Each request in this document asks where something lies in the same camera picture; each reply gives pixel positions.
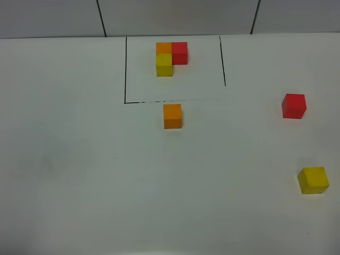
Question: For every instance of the template yellow cube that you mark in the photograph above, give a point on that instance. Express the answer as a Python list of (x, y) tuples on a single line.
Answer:
[(164, 66)]

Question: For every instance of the template red cube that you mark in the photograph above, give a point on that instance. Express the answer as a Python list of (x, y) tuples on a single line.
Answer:
[(180, 53)]

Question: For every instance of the template orange cube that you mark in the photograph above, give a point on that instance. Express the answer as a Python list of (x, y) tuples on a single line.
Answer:
[(163, 48)]

